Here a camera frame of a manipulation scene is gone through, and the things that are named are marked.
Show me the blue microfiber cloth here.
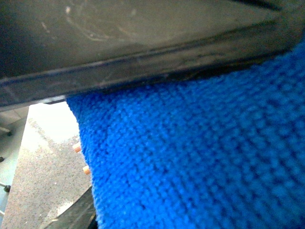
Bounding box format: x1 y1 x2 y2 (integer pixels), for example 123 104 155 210
67 42 305 229

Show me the wooden rack rod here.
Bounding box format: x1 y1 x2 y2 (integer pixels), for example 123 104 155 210
82 166 91 175
72 142 81 153

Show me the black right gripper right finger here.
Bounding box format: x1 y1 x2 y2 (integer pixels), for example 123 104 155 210
45 187 97 229

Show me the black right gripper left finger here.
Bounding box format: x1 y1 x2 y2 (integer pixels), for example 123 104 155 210
0 0 305 111

